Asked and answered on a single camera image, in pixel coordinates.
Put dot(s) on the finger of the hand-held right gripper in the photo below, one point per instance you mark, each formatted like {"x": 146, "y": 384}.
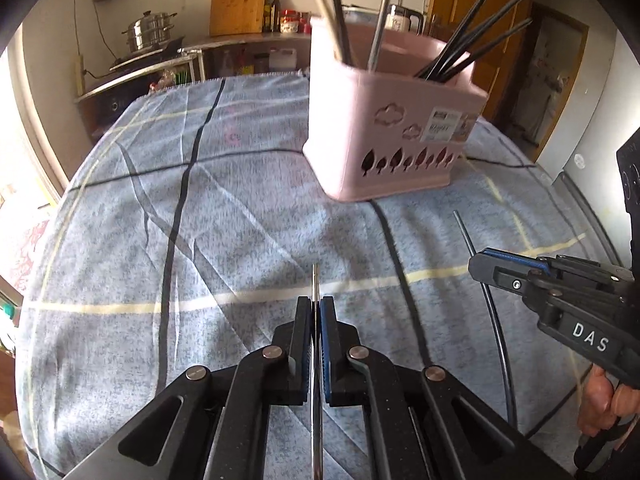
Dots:
{"x": 495, "y": 275}
{"x": 520, "y": 258}

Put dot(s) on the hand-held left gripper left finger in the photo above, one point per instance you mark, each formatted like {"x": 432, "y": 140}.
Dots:
{"x": 302, "y": 360}

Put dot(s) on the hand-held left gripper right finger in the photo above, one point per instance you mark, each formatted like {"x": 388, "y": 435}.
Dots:
{"x": 330, "y": 360}

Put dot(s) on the black chopstick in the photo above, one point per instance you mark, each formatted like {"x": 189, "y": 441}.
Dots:
{"x": 339, "y": 10}
{"x": 502, "y": 340}
{"x": 500, "y": 41}
{"x": 490, "y": 25}
{"x": 471, "y": 10}

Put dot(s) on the silver metal chopstick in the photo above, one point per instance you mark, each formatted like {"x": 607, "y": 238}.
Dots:
{"x": 383, "y": 15}
{"x": 316, "y": 435}

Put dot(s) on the pink plastic utensil basket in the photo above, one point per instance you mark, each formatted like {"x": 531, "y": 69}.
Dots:
{"x": 360, "y": 125}

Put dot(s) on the person's right hand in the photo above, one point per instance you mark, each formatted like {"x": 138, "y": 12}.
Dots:
{"x": 597, "y": 400}

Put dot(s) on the white refrigerator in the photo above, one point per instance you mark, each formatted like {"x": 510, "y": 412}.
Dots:
{"x": 595, "y": 125}

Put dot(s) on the blue checked tablecloth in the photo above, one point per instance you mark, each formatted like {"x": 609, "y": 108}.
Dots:
{"x": 225, "y": 210}

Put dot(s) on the steel kettle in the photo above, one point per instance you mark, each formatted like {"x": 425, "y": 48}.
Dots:
{"x": 405, "y": 19}

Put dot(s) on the white plastic jug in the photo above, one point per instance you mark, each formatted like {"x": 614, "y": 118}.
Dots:
{"x": 283, "y": 60}

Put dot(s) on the steel kitchen counter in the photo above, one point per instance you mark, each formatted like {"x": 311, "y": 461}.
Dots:
{"x": 150, "y": 82}

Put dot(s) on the red lid jar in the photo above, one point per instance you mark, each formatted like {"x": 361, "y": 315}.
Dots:
{"x": 289, "y": 22}

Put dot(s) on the gas stove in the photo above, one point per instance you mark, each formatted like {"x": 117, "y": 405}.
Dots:
{"x": 147, "y": 57}

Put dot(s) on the dark glass bottle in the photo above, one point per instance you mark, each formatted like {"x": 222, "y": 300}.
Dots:
{"x": 272, "y": 12}

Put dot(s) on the wooden cutting board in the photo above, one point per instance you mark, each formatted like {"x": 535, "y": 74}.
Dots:
{"x": 237, "y": 5}

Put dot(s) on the steel steamer pot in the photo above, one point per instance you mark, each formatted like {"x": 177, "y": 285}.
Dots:
{"x": 149, "y": 32}

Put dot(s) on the wall power socket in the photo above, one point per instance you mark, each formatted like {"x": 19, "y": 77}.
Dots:
{"x": 80, "y": 75}

